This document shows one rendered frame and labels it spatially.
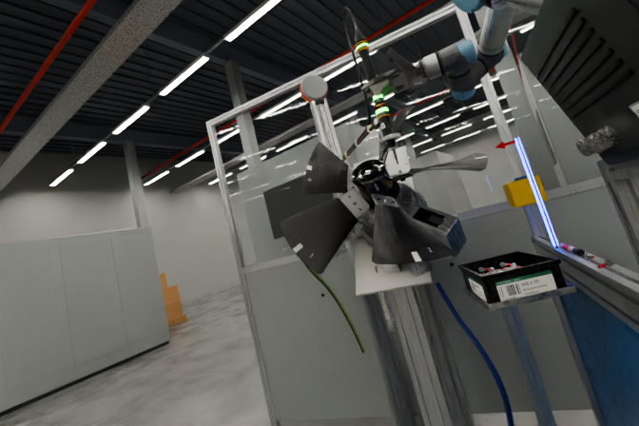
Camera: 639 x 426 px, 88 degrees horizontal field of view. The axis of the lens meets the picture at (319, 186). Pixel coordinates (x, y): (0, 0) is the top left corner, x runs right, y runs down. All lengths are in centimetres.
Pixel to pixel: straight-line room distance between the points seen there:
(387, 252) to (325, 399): 150
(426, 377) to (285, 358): 115
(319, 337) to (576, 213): 146
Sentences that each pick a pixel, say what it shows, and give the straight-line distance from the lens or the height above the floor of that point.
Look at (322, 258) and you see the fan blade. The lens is 110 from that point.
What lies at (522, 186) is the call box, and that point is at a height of 105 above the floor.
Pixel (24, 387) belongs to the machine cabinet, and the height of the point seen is 22.
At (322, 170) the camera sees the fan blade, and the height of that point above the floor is 131.
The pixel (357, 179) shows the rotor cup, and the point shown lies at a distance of 112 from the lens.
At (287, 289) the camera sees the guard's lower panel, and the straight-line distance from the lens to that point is 215.
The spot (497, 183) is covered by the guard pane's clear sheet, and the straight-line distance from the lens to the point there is 185.
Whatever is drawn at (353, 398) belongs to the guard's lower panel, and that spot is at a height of 15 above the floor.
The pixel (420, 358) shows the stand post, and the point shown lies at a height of 57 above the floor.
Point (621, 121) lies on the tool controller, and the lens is 46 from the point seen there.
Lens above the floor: 105
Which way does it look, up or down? 9 degrees up
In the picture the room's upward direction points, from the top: 15 degrees counter-clockwise
